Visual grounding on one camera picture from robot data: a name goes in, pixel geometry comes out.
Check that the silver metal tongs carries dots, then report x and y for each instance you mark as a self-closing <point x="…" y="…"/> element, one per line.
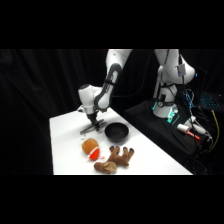
<point x="87" y="129"/>

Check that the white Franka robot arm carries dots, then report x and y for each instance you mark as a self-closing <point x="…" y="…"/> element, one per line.
<point x="106" y="86"/>

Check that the black robot stand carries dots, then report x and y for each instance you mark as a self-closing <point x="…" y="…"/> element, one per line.
<point x="150" y="120"/>

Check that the green lit control box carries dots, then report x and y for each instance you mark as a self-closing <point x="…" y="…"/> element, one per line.
<point x="173" y="115"/>

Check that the keyboard with blue backlight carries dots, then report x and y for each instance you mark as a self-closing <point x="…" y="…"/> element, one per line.
<point x="210" y="101"/>

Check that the black bowl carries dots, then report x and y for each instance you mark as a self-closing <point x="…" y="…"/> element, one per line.
<point x="116" y="132"/>

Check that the black curtain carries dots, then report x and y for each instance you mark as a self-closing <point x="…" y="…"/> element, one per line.
<point x="30" y="106"/>

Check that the round orange brown plush toy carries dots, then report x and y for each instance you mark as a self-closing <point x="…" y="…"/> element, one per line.
<point x="90" y="148"/>

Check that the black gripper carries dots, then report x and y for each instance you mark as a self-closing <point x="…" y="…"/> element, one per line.
<point x="92" y="118"/>

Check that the brown moose plush toy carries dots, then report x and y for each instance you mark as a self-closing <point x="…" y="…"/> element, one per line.
<point x="117" y="158"/>

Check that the small grey adapter box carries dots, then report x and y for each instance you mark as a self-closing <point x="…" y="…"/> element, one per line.
<point x="181" y="70"/>

